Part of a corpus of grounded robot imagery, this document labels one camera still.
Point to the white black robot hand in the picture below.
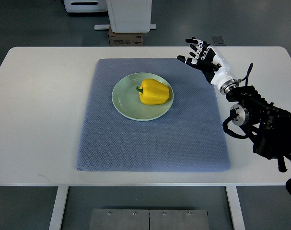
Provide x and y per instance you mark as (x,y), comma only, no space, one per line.
(212,63)

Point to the yellow bell pepper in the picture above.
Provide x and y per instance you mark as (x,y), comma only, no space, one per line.
(153,92)

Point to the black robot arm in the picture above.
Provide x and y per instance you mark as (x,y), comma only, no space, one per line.
(268,127)

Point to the grey floor socket plate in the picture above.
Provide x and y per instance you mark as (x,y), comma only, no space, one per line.
(218,40)

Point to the light green plate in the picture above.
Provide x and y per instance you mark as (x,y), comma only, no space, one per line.
(126,98)

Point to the blue textured mat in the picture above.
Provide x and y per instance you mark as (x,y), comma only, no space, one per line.
(187,138)

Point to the cardboard box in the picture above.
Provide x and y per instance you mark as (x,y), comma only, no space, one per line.
(125,39)

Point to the white cabinet with slot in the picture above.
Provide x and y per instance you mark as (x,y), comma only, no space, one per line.
(85,6)

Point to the right white table leg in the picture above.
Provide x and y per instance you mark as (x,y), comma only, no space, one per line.
(235,208)

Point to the white table leg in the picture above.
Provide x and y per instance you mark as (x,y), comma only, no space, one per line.
(235,208)
(59,207)

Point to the left white table leg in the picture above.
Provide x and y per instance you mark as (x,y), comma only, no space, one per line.
(59,207)

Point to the white pedestal machine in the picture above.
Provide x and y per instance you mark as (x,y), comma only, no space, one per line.
(128,16)

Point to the metal base plate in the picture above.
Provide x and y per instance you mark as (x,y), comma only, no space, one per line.
(142,219)

